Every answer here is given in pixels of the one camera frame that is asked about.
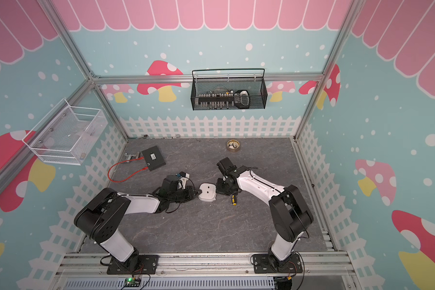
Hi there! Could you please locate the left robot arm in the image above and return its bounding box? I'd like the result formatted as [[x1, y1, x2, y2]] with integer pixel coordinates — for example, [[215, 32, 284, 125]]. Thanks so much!
[[74, 175, 202, 267]]

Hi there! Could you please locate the black socket bit set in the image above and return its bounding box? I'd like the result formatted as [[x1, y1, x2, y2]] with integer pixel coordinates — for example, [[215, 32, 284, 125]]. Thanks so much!
[[192, 93, 240, 110]]

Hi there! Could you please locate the white wire mesh basket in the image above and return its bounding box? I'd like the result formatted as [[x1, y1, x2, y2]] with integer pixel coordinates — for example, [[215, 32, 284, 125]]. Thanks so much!
[[22, 99, 108, 166]]

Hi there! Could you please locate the black wire mesh basket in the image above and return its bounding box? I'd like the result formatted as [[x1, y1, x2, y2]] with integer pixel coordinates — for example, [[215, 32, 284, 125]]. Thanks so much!
[[190, 68, 268, 111]]

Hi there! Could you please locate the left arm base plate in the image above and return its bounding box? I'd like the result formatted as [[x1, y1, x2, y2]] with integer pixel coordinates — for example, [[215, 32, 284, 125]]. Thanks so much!
[[106, 254, 160, 275]]

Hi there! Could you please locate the red cable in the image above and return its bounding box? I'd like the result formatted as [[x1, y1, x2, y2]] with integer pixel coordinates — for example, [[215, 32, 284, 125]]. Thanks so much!
[[108, 156, 147, 183]]

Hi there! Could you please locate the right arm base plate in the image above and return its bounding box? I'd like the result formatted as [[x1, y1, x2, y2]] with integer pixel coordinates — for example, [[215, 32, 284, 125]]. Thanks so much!
[[250, 253, 303, 275]]

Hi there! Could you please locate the white square alarm clock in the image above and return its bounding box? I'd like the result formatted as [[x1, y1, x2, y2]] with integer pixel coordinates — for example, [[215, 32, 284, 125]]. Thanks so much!
[[198, 183, 217, 203]]

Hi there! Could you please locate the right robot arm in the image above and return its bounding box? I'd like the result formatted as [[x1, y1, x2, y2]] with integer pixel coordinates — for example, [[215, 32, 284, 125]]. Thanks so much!
[[216, 158, 314, 265]]

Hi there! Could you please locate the small green circuit board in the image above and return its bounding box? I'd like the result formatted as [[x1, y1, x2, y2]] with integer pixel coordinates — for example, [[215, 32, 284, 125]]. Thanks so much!
[[123, 277, 141, 289]]

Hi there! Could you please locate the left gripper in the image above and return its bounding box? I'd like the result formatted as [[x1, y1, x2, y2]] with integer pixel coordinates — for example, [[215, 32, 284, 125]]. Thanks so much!
[[169, 185, 203, 203]]

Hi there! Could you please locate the brown tape roll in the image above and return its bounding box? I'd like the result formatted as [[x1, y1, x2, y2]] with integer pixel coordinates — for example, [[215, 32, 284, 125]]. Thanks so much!
[[226, 140, 241, 152]]

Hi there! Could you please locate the black box device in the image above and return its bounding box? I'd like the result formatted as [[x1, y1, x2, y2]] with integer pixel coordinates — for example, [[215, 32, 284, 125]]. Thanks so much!
[[141, 146, 166, 171]]

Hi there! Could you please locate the metal clamp bracket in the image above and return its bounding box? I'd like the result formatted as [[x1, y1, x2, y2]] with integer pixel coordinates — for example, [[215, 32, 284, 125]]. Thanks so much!
[[124, 152, 140, 161]]

